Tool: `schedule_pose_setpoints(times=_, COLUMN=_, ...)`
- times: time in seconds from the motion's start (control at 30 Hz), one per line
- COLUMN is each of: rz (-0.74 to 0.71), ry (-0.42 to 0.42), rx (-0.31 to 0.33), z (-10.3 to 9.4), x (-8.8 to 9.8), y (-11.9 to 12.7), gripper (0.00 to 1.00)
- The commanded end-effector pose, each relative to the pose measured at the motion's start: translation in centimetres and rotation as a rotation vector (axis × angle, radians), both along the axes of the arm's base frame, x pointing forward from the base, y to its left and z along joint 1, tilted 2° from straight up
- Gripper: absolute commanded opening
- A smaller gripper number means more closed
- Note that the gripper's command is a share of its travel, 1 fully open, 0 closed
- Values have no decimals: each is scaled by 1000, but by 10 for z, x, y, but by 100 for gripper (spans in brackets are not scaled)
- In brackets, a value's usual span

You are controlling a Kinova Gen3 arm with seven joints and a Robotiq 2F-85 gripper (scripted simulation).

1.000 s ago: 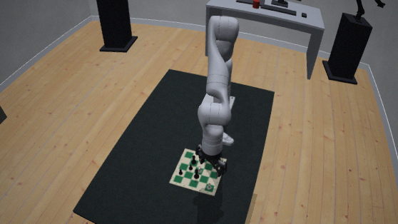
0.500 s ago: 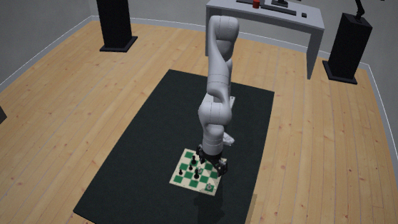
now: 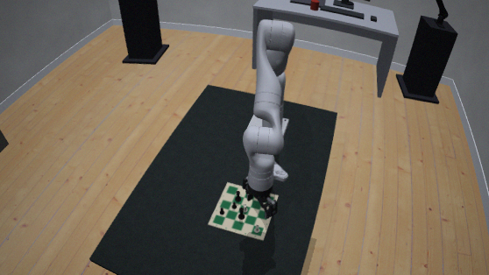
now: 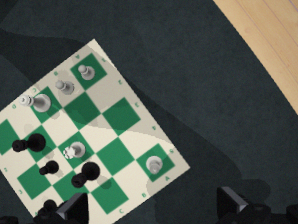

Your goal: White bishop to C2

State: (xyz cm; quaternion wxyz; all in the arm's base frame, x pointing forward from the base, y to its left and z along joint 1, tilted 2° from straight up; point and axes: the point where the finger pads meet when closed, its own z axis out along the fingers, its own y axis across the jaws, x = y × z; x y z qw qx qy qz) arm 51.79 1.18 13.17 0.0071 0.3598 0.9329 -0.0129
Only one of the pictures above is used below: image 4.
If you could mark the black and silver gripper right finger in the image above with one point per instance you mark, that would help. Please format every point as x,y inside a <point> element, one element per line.
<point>234,203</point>

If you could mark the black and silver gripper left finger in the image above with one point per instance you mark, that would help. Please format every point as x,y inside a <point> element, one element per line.
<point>76,208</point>

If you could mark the white pawn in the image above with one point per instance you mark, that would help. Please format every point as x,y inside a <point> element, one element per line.
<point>86,73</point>
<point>66,87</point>

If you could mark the green and cream chessboard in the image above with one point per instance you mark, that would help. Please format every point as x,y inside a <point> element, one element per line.
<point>105,115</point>

